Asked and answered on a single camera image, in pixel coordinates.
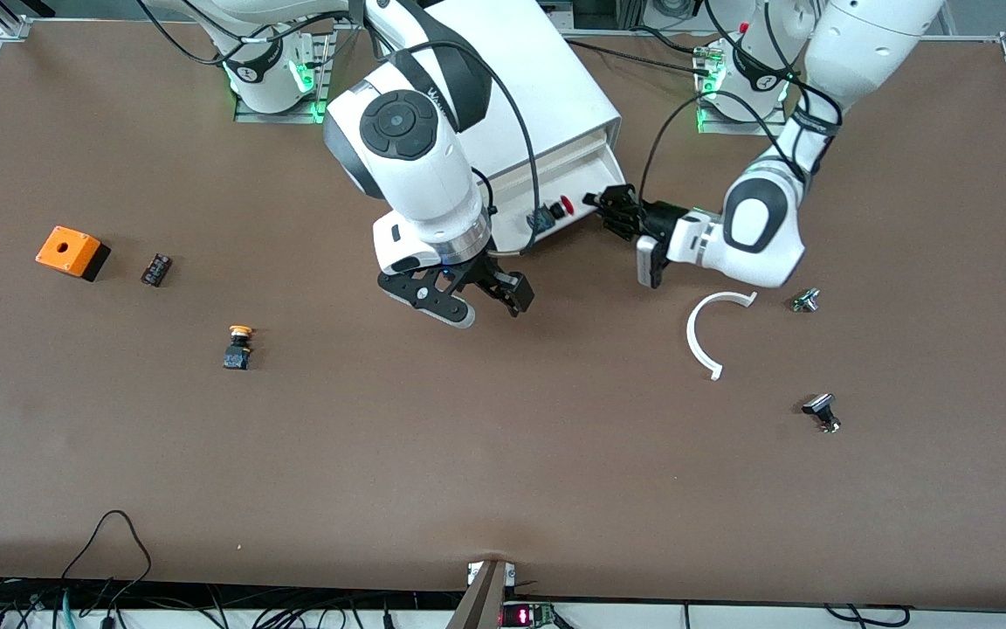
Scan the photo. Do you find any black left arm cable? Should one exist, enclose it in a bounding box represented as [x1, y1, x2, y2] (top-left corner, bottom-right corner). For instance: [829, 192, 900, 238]
[639, 0, 844, 204]

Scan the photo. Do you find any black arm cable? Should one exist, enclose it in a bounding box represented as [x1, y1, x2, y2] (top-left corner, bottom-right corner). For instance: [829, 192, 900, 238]
[639, 0, 844, 204]
[132, 0, 548, 257]

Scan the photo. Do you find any small red LED device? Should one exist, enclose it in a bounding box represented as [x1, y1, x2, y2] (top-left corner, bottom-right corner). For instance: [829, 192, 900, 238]
[501, 601, 556, 629]

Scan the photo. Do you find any thin black looped cable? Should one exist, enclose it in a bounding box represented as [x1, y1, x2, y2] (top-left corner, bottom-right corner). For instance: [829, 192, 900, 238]
[60, 510, 154, 605]

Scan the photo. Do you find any orange button enclosure box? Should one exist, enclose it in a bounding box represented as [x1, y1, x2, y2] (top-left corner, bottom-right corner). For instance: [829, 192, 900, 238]
[35, 225, 112, 282]

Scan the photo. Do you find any black cable behind cabinet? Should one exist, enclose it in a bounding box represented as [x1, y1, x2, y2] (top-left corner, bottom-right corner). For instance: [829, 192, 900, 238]
[562, 26, 715, 73]

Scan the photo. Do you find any red push button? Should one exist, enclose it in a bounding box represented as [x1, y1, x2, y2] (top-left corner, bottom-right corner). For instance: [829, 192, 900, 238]
[527, 197, 576, 236]

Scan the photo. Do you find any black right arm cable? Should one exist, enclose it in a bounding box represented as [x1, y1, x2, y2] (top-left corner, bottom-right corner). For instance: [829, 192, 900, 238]
[132, 0, 548, 257]

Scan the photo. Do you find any white C-shaped ring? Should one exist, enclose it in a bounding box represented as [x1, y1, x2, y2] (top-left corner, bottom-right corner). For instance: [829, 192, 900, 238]
[686, 291, 759, 382]

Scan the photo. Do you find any brown camera mount bar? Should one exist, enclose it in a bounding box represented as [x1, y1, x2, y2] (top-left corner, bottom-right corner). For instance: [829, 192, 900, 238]
[444, 559, 518, 629]

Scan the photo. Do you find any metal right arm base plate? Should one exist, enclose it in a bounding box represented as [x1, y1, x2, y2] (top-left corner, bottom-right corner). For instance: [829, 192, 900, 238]
[232, 22, 334, 125]

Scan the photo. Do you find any yellow push button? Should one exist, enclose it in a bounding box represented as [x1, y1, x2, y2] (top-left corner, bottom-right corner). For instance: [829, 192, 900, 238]
[223, 325, 256, 371]

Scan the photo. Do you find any black and silver button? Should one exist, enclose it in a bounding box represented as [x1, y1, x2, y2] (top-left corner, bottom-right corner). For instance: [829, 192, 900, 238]
[802, 393, 842, 434]

